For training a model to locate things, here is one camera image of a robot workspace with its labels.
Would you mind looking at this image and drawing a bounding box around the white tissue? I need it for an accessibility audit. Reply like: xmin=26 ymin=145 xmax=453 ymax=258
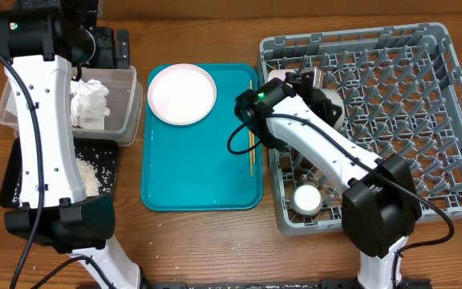
xmin=70 ymin=79 xmax=111 ymax=130

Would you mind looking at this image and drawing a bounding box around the large white plate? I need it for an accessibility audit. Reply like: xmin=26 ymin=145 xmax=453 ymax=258
xmin=147 ymin=63 xmax=217 ymax=126

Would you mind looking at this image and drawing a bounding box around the small white cup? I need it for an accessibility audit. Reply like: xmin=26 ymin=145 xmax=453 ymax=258
xmin=291 ymin=185 xmax=323 ymax=216

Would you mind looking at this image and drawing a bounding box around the grey bowl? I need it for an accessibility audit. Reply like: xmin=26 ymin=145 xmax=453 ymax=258
xmin=322 ymin=88 xmax=345 ymax=131

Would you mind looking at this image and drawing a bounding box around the pink bowl with rice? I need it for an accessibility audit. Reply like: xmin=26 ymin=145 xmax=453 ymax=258
xmin=267 ymin=69 xmax=297 ymax=81

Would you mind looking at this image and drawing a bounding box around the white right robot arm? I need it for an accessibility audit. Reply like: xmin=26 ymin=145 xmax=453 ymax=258
xmin=234 ymin=68 xmax=455 ymax=288

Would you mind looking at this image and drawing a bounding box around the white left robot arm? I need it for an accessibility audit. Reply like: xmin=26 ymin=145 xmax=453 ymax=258
xmin=0 ymin=1 xmax=149 ymax=288

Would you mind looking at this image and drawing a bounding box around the clear plastic waste bin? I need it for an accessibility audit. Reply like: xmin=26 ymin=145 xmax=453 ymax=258
xmin=0 ymin=66 xmax=143 ymax=146

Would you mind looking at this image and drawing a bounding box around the grey dishwasher rack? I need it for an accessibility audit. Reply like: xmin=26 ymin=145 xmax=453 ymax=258
xmin=257 ymin=22 xmax=462 ymax=218

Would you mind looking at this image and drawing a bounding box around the black food waste tray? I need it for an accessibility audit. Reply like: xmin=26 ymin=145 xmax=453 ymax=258
xmin=0 ymin=138 xmax=120 ymax=208

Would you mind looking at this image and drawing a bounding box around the wooden chopstick left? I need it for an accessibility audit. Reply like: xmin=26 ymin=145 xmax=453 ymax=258
xmin=247 ymin=90 xmax=253 ymax=177

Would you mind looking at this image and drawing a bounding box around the spilled rice pile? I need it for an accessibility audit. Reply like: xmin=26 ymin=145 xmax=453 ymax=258
xmin=75 ymin=147 xmax=114 ymax=197

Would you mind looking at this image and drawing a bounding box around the teal serving tray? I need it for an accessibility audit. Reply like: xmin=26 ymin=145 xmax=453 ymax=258
xmin=141 ymin=63 xmax=263 ymax=212

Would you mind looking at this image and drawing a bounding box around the cardboard back wall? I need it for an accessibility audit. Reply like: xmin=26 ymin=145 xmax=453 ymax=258
xmin=101 ymin=0 xmax=462 ymax=21

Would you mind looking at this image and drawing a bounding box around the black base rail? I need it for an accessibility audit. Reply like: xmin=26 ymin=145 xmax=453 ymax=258
xmin=142 ymin=276 xmax=432 ymax=289

